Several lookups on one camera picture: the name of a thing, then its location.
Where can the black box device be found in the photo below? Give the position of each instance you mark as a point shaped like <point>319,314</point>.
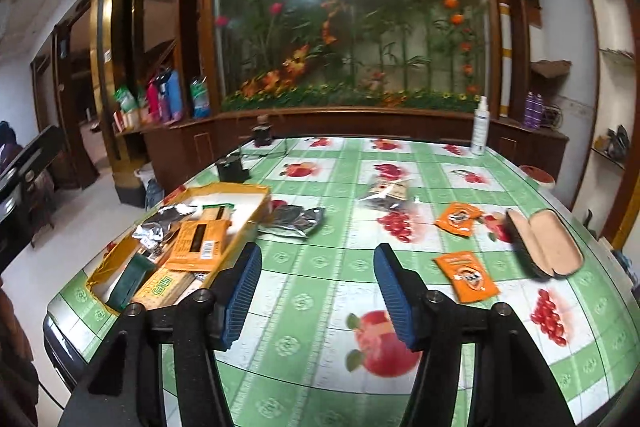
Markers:
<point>231,169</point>

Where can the large-print orange snack packet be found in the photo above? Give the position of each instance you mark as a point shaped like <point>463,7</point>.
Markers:
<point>467,277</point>

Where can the golden pillar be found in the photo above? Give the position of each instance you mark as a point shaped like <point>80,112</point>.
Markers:
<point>117,57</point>

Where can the blue bag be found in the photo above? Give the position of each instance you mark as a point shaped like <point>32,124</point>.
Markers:
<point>175,97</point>

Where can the green white bag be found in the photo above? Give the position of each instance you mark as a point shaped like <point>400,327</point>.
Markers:
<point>126,107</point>

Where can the open patterned glasses case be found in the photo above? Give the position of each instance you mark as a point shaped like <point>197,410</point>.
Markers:
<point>550,247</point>

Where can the small black device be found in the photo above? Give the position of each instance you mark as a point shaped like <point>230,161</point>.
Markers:
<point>262,134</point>

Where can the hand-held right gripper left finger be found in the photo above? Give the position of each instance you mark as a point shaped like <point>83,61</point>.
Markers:
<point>240,297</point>

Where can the artificial flower display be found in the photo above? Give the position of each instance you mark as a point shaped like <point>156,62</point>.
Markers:
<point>350,32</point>

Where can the dark shoes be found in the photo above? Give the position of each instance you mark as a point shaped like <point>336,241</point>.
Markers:
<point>615,144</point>

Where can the big orange barcode packet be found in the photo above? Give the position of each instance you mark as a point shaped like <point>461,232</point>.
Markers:
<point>197,247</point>

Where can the silver foil snack packet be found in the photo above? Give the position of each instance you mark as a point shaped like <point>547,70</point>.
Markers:
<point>162,222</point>

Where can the clear dried fruit packet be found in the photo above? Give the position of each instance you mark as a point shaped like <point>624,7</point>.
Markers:
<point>387,196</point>

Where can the brown cloth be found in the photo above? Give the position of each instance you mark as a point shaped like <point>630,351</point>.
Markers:
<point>15,357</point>

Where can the black slanted panel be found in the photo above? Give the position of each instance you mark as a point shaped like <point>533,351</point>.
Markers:
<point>30,157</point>

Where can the small orange snack packet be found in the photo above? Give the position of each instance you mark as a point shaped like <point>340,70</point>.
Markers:
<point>459,219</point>

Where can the white yellow striped post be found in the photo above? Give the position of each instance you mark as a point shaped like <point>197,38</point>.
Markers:
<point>505,57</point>

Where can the green label cracker pack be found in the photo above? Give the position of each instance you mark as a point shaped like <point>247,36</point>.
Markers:
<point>162,289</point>

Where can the yellow cardboard box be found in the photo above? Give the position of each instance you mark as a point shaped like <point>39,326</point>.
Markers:
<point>245,202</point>

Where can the purple spray cans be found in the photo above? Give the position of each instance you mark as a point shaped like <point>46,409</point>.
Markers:
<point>533,112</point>

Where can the dark green packet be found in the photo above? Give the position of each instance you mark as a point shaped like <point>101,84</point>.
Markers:
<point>127,282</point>

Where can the crumpled silver foil packet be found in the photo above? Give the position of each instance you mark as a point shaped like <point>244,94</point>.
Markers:
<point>292,222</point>

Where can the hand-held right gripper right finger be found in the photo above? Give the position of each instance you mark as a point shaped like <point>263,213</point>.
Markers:
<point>395,297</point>

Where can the fruit print tablecloth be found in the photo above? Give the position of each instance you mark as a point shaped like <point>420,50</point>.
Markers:
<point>320,257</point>

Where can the red round stool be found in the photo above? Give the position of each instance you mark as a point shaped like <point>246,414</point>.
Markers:
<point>537,176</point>

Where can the white spray bottle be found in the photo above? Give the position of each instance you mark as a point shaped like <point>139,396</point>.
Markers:
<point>480,132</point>

